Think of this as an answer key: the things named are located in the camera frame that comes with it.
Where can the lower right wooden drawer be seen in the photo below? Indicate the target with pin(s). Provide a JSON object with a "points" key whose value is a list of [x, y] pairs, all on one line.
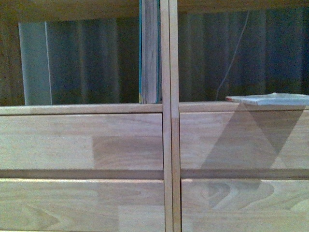
{"points": [[245, 205]]}

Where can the upper left wooden drawer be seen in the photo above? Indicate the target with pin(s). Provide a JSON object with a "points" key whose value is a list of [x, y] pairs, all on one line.
{"points": [[85, 142]]}

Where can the thin white magazine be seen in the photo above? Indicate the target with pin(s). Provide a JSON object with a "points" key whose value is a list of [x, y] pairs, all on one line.
{"points": [[271, 99]]}

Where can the wooden drawer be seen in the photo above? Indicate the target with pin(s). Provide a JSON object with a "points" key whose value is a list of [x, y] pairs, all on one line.
{"points": [[85, 142], [245, 205], [82, 205], [245, 140]]}

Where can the teal-covered upright book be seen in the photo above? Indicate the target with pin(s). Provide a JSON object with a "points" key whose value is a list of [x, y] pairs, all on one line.
{"points": [[150, 72]]}

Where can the lower left wooden drawer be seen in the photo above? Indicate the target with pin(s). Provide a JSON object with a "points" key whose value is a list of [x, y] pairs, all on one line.
{"points": [[82, 205]]}

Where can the grey curtain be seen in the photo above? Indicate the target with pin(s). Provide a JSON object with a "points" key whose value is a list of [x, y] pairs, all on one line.
{"points": [[222, 54]]}

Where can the upper right wooden drawer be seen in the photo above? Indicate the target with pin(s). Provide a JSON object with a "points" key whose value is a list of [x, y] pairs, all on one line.
{"points": [[245, 140]]}

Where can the white frosted panel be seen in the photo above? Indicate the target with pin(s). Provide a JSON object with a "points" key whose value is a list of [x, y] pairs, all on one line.
{"points": [[35, 66]]}

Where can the light wooden bookshelf unit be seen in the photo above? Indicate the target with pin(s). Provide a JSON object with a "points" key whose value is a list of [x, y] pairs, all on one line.
{"points": [[13, 104]]}

